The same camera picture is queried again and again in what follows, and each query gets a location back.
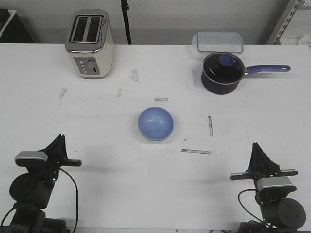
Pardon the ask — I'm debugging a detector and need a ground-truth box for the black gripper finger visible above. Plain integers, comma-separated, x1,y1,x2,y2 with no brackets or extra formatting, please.
255,143,280,173
39,134,62,160
60,135,68,160
245,142,258,173

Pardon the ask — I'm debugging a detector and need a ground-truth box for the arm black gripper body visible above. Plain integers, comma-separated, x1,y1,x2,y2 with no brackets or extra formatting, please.
230,169,298,205
40,159,82,184

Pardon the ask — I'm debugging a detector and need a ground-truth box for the green bowl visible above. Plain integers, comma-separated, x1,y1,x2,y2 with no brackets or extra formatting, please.
140,131,173,143

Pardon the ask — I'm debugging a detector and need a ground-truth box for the blue bowl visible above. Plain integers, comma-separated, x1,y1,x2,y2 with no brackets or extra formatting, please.
138,107,174,141

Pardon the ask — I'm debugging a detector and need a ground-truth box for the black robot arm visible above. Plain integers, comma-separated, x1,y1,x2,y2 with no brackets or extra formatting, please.
0,134,82,233
230,142,306,233

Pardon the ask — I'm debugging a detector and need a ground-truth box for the dark blue saucepan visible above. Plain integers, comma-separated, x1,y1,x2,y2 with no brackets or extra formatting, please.
201,52,291,95

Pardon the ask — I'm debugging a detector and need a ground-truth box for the glass pot lid blue knob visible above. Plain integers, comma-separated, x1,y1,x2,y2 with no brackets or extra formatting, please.
203,52,245,84

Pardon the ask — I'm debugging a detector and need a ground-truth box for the cream and chrome toaster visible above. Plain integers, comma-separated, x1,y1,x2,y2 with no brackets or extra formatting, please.
65,9,114,79

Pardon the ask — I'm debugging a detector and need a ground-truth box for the clear plastic food container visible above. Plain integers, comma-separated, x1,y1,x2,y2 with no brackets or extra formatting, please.
191,32,244,53

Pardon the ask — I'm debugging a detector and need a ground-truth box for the white crumpled cloth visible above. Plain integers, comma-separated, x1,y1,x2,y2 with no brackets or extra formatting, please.
297,35,311,48

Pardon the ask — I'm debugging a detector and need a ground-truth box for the black tripod pole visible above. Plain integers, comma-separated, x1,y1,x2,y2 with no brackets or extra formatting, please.
121,0,132,45

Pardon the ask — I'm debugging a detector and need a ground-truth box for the white slotted shelf upright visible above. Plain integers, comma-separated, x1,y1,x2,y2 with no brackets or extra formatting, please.
266,0,304,45

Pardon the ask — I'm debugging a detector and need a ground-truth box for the left black cable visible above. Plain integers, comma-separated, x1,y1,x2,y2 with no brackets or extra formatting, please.
0,168,79,233

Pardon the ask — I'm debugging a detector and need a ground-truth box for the black cable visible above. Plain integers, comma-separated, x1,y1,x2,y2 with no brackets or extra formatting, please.
238,189,268,233
0,168,79,233

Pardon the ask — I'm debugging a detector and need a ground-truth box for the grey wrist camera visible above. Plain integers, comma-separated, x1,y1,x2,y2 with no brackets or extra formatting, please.
15,151,48,167
255,176,297,192

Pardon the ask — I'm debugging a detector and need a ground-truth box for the right black cable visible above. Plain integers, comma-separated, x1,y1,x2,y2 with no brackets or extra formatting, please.
238,189,268,233

